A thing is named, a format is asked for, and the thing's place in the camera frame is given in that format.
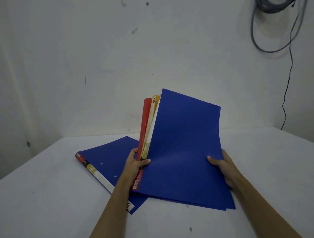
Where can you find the person's left forearm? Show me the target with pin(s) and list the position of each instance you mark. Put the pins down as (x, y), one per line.
(112, 210)

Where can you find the person's right forearm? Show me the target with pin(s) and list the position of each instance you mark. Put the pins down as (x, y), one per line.
(260, 210)

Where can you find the person's right thumb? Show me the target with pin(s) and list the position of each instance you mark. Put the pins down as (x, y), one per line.
(215, 162)

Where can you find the red folder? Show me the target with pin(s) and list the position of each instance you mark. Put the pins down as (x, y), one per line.
(144, 117)

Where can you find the person's left thumb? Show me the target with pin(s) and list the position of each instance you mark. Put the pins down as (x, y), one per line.
(144, 162)

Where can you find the person's left hand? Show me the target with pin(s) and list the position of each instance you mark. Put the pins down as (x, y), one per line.
(128, 170)

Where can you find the blue folder with punched holes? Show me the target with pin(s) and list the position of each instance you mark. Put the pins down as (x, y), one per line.
(108, 157)

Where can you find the person's right hand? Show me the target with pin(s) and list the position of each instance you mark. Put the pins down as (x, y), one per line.
(228, 169)

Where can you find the large blue folder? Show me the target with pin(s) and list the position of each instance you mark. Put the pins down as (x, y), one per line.
(186, 147)

